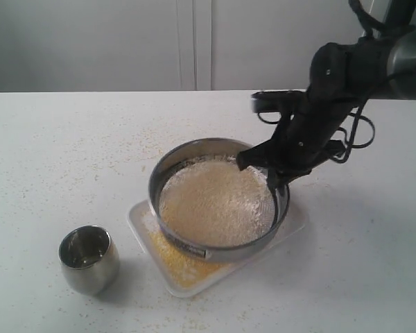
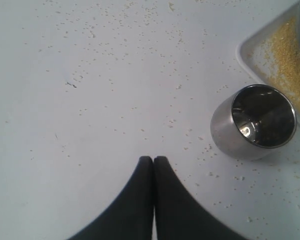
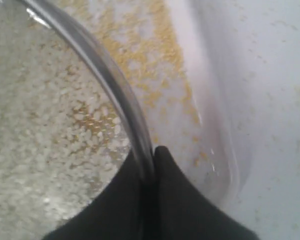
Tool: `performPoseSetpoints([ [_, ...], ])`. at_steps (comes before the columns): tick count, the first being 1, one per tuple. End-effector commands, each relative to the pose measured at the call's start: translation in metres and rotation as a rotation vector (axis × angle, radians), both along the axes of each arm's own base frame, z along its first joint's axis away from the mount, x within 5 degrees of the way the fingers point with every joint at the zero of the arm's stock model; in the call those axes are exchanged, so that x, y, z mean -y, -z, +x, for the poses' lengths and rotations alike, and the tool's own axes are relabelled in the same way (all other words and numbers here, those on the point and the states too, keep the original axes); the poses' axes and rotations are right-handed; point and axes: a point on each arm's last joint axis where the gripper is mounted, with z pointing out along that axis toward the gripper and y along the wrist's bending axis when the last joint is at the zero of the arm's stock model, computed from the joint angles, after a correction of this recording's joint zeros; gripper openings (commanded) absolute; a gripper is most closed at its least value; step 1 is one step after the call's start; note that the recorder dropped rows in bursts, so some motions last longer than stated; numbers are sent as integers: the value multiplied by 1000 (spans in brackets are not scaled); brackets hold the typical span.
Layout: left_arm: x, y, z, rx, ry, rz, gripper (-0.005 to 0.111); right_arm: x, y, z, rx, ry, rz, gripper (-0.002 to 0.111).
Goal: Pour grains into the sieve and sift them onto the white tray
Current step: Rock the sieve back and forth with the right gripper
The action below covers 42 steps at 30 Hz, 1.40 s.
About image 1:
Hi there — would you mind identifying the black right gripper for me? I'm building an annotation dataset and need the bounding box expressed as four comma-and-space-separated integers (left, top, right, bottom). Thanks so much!
236, 92, 354, 190

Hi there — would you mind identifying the yellow and white grain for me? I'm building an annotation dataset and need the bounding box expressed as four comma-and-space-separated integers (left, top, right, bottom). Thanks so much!
159, 160, 276, 247

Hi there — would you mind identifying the round stainless steel sieve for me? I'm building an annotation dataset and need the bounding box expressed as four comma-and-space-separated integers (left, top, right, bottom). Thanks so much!
148, 137, 291, 262

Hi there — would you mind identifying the stainless steel cup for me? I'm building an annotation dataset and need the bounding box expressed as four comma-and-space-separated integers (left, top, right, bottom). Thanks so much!
58, 225, 120, 296

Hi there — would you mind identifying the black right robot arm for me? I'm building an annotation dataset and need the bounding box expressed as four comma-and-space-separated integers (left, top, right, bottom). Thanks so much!
236, 30, 416, 187

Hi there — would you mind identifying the yellow millet grains pile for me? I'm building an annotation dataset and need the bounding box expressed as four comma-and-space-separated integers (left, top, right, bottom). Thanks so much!
148, 231, 231, 288

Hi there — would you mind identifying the white plastic tray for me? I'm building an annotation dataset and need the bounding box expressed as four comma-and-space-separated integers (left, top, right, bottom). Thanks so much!
127, 200, 309, 298

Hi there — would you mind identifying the white cabinet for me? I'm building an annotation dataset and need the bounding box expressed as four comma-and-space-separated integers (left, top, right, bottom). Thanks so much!
0, 0, 393, 93

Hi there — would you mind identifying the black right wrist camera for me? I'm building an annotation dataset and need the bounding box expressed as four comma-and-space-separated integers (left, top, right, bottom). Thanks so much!
251, 90, 304, 125

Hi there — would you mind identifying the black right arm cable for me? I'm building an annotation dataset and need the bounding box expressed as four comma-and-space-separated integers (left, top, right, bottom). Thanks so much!
329, 0, 416, 164

